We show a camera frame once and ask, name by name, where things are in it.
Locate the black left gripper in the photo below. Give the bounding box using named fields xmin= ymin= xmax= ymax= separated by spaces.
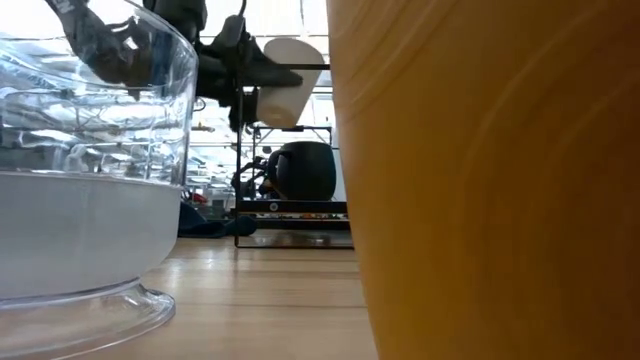
xmin=194 ymin=39 xmax=305 ymax=133

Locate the beige plastic cup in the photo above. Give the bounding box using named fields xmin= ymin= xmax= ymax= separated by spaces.
xmin=255 ymin=37 xmax=327 ymax=129

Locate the black mug yellow inside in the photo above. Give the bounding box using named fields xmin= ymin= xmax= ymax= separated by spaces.
xmin=265 ymin=140 xmax=338 ymax=203

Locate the orange plastic cup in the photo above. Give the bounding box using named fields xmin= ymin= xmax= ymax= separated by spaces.
xmin=325 ymin=0 xmax=640 ymax=360

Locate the navy blue cloth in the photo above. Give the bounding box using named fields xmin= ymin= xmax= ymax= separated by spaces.
xmin=176 ymin=201 xmax=259 ymax=239

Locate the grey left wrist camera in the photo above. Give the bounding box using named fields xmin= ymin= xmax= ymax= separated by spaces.
xmin=218 ymin=13 xmax=248 ymax=49

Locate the wooden shelf black metal frame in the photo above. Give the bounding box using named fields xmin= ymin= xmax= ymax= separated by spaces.
xmin=233 ymin=61 xmax=354 ymax=250

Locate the black aluminium table frame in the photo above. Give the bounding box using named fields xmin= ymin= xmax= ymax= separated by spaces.
xmin=255 ymin=216 xmax=351 ymax=232

